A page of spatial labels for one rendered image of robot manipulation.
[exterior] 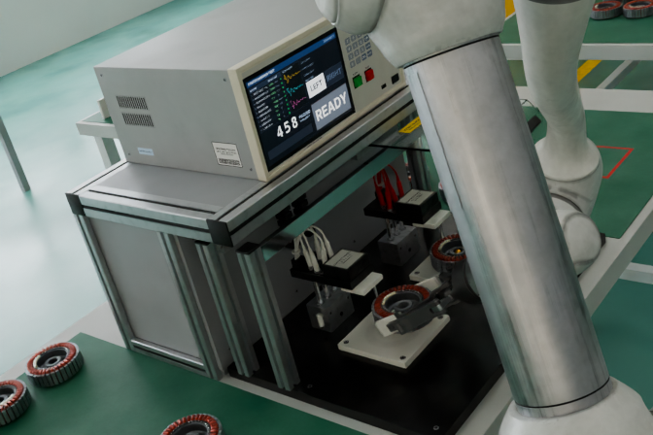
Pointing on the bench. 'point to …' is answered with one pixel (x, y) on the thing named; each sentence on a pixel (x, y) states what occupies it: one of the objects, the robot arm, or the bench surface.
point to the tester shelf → (224, 185)
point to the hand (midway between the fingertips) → (404, 308)
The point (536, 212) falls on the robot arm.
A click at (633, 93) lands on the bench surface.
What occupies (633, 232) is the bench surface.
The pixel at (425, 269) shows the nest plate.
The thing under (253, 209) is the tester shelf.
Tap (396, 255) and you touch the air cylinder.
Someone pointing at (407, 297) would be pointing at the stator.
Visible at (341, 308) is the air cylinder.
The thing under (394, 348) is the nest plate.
